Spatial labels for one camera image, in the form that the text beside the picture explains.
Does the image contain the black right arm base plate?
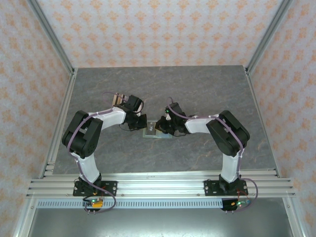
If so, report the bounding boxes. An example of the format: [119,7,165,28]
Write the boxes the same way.
[203,180,247,197]

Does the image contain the green card holder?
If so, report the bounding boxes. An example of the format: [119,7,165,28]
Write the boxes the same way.
[142,120,173,140]

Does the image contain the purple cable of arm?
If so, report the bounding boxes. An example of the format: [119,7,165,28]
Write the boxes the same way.
[164,96,259,213]
[66,91,118,214]

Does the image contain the aluminium cross rail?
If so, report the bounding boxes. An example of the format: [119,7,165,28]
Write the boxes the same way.
[26,172,296,198]

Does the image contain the grey metal shelf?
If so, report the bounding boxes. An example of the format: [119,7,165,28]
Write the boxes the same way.
[27,207,294,237]

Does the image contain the slotted grey cable duct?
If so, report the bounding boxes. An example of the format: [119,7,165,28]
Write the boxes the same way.
[36,199,224,209]

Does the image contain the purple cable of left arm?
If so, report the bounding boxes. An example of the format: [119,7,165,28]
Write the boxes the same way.
[66,91,118,214]

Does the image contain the aluminium side rail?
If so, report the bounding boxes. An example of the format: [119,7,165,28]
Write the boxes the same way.
[244,68,282,178]
[40,69,79,178]

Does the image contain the circuit board with yellow connector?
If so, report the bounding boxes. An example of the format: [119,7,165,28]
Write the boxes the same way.
[82,197,104,213]

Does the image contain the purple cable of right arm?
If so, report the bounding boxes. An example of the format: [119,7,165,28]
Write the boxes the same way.
[164,96,259,213]

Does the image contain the aluminium corner post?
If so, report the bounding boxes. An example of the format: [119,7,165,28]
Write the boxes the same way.
[26,0,76,75]
[245,0,294,75]

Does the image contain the circuit board with blue light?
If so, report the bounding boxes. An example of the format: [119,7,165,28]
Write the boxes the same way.
[221,198,251,212]

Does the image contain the aluminium lower frame post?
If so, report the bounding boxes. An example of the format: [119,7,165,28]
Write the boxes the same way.
[282,197,303,237]
[13,197,38,237]

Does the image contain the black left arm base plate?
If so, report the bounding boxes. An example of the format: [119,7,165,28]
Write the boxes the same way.
[73,180,118,197]

